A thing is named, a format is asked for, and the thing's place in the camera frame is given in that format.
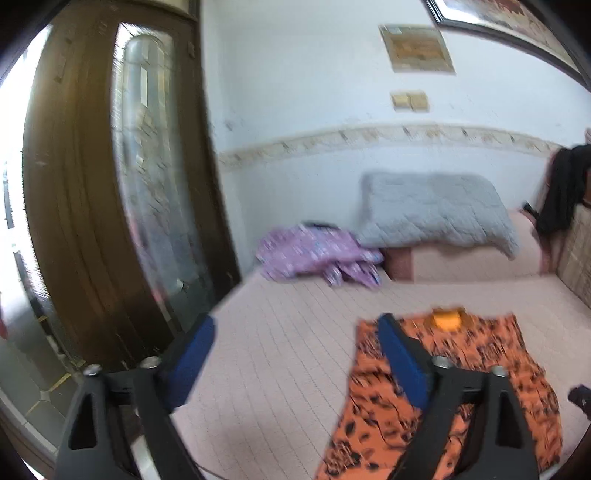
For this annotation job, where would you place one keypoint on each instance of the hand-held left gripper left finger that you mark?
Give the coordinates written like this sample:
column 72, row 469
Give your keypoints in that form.
column 191, row 364

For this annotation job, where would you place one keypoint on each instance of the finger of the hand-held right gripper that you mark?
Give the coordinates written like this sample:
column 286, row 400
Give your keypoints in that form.
column 581, row 399

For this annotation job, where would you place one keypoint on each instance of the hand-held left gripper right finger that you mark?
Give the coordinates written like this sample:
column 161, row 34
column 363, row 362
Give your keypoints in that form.
column 404, row 357

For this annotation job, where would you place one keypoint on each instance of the orange black floral garment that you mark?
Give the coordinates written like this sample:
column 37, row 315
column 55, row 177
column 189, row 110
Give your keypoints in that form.
column 489, row 344

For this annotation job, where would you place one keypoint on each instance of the pink quilted bed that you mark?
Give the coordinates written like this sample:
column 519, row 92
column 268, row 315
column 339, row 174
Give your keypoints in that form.
column 286, row 332

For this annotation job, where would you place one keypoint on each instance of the striped beige pillow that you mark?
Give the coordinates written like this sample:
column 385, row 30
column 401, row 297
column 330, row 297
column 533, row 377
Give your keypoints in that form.
column 577, row 258

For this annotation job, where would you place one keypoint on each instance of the purple printed garment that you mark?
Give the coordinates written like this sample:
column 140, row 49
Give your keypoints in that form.
column 304, row 249

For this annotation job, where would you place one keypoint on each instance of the grey quilted blanket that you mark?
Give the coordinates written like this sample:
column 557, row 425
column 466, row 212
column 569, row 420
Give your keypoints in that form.
column 434, row 207

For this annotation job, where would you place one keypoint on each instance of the small black object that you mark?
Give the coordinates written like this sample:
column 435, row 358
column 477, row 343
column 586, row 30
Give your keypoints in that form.
column 529, row 210

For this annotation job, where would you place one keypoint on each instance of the brown wooden glass door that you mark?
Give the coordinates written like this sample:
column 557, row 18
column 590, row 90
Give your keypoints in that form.
column 78, row 184

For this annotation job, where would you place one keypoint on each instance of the black hanging cloth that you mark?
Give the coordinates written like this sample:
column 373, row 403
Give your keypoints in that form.
column 563, row 184

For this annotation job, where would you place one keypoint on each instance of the large framed picture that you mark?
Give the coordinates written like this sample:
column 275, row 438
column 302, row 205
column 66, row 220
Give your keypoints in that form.
column 485, row 16

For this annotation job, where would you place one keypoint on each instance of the beige wall switch plate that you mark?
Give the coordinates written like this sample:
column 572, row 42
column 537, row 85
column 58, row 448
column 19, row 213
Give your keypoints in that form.
column 410, row 101

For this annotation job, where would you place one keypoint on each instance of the small wall picture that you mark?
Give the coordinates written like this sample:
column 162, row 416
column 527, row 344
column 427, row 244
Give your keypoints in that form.
column 418, row 48

